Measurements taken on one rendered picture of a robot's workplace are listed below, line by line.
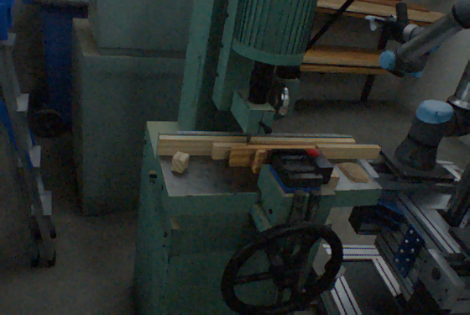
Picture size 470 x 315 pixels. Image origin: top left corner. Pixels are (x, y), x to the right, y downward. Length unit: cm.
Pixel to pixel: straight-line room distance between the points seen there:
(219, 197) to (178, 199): 10
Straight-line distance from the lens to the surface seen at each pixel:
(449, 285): 122
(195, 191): 96
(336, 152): 125
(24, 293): 195
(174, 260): 108
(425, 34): 159
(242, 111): 106
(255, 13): 93
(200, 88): 120
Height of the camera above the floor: 146
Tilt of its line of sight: 27 degrees down
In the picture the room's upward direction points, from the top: 12 degrees clockwise
